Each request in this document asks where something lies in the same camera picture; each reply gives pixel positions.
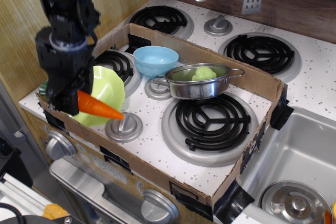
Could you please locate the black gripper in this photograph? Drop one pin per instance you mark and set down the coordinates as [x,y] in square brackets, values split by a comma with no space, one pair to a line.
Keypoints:
[69,67]

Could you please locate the orange toy carrot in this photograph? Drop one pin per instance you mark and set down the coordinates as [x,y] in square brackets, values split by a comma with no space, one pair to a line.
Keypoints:
[90,105]

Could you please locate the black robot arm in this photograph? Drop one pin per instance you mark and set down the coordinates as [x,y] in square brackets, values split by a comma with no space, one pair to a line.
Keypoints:
[71,20]

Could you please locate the light green plastic plate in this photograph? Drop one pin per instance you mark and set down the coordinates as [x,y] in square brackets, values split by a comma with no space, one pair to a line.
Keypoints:
[107,88]

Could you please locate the front left black burner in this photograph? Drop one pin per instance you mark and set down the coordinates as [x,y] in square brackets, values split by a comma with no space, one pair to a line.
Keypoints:
[122,63]

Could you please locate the cardboard fence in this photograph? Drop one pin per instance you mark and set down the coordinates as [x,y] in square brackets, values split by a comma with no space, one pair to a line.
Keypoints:
[146,162]

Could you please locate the left oven dial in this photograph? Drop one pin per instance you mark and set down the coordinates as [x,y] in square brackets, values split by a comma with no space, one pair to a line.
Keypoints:
[59,146]

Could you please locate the oven dial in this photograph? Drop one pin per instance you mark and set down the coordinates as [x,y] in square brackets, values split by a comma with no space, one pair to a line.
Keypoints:
[59,146]
[158,209]

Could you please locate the silver front stove knob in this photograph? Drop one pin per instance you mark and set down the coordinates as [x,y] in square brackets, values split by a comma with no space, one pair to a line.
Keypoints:
[126,130]

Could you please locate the silver stove knob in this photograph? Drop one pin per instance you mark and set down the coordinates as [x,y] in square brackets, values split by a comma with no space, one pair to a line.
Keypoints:
[156,91]
[219,26]
[126,130]

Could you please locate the light blue plastic bowl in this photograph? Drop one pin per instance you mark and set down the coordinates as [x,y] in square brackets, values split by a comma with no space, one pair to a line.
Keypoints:
[155,60]

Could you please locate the silver middle stove knob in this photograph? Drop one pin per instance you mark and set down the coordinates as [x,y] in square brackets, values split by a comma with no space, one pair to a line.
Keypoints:
[156,91]

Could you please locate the small steel pot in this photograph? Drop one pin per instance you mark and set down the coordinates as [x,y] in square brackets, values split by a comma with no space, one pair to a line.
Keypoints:
[180,84]

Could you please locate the green toy vegetable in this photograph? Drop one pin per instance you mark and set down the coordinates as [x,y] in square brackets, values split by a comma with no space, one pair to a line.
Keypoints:
[203,73]

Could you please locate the right oven dial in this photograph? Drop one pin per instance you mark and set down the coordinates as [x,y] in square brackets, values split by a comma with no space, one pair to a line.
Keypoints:
[158,209]

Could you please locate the front right black burner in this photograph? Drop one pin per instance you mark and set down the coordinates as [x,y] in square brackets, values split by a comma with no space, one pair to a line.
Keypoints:
[208,133]

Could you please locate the silver rear stove knob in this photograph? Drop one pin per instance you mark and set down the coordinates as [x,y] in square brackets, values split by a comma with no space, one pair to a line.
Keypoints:
[219,26]

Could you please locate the rear right black burner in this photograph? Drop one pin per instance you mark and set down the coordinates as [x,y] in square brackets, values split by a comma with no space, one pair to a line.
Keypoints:
[267,52]

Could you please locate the steel sink basin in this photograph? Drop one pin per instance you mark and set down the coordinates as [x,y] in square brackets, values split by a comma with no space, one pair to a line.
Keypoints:
[303,150]

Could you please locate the steel pot lid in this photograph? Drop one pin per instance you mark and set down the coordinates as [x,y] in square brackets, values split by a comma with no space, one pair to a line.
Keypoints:
[295,202]

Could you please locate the silver oven door handle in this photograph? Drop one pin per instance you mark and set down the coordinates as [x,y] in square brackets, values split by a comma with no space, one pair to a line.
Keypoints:
[100,200]

